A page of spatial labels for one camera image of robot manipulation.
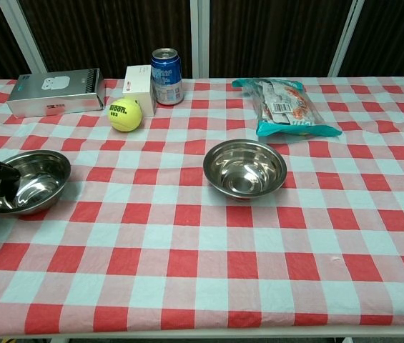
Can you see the yellow tennis ball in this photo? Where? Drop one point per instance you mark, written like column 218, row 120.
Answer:
column 124, row 116

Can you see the teal snack bag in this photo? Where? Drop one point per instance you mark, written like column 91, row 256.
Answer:
column 284, row 107

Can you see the silver earbuds box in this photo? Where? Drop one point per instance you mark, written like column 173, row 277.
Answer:
column 55, row 96

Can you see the small white box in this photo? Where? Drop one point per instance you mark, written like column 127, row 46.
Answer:
column 139, row 89

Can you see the red white checkered tablecloth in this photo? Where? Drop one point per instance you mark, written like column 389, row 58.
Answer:
column 187, row 250

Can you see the white partition post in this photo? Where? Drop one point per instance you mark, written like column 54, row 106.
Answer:
column 23, row 35
column 200, row 35
column 346, row 35

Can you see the blue drink can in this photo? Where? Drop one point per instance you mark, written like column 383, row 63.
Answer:
column 167, row 82

